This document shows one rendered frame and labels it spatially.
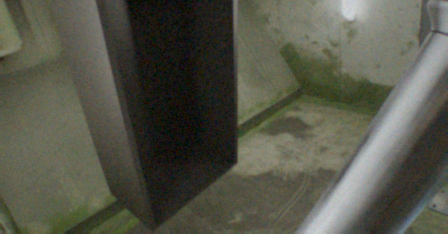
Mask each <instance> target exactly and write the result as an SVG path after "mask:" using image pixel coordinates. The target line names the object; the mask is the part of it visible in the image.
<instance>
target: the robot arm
mask: <svg viewBox="0 0 448 234"><path fill-rule="evenodd" d="M427 10H428V12H429V15H430V21H431V24H432V28H431V32H430V33H429V35H428V36H427V38H426V39H425V41H424V43H423V44H422V46H421V47H420V49H419V50H418V52H417V53H416V55H415V57H414V58H413V60H412V61H411V63H410V64H409V66H408V67H407V69H406V70H405V72H404V74H403V75H402V77H401V78H400V80H399V81H398V83H397V84H396V86H395V87H394V89H393V90H392V92H391V93H390V95H389V96H388V98H387V99H386V101H385V102H384V104H383V105H382V107H381V109H380V111H378V114H376V116H375V118H374V120H373V121H372V123H371V124H370V125H369V127H368V128H367V130H366V131H365V133H364V134H363V136H362V137H361V139H360V141H358V143H357V144H356V146H355V148H354V150H353V151H352V153H350V155H349V157H348V158H347V160H346V161H345V163H344V164H343V165H342V167H341V168H340V171H338V172H337V174H336V176H335V178H333V180H332V181H331V183H330V185H329V186H328V187H327V189H326V190H325V192H324V193H323V194H322V196H321V197H320V199H319V201H317V203H316V204H315V206H314V208H312V210H311V211H310V213H309V215H307V217H306V219H305V221H304V222H302V224H301V226H300V227H299V229H298V230H297V231H296V233H295V234H402V233H404V231H406V229H407V228H408V226H410V224H412V222H413V221H414V220H415V219H416V218H417V217H418V215H419V214H420V213H421V212H422V211H423V209H424V208H425V207H426V206H427V205H428V204H429V202H430V201H432V199H433V198H434V197H435V196H436V194H438V192H440V190H441V189H442V187H444V185H446V183H447V182H448V0H429V2H428V4H427Z"/></svg>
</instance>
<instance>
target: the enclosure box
mask: <svg viewBox="0 0 448 234"><path fill-rule="evenodd" d="M49 1H50V5H51V7H52V11H53V15H54V17H55V21H56V23H57V27H58V31H59V34H60V38H61V40H62V45H63V49H64V51H65V55H66V57H67V61H68V63H69V68H70V70H71V74H72V76H73V80H74V82H75V84H74V85H75V87H76V89H77V90H76V91H77V93H78V95H79V99H80V102H81V106H82V109H83V113H84V115H85V119H86V121H87V126H88V128H89V131H90V134H91V136H92V141H93V143H94V147H95V149H96V151H97V156H98V158H99V162H100V164H101V166H102V171H103V173H104V176H105V179H106V181H107V186H108V188H109V190H110V193H111V194H112V195H113V196H114V197H115V198H116V199H117V200H118V201H119V202H120V203H122V205H124V206H125V208H127V210H129V211H130V212H131V213H132V214H133V215H134V216H135V217H137V219H138V220H139V221H140V222H142V223H143V224H144V225H145V226H146V227H147V228H148V229H149V230H150V231H151V232H154V230H156V229H157V228H159V226H161V225H162V224H164V222H166V221H167V220H168V219H170V218H171V217H172V216H173V215H175V213H178V211H179V210H180V209H182V208H183V207H184V206H186V205H187V204H188V203H190V201H192V200H193V199H195V197H197V196H198V195H199V194H200V193H201V192H203V191H204V190H205V189H207V188H208V187H209V186H210V185H212V184H213V182H216V180H218V179H219V178H220V177H221V176H222V175H224V174H225V173H226V172H228V171H229V170H230V169H231V168H232V167H234V165H236V164H237V163H238V25H237V0H49Z"/></svg>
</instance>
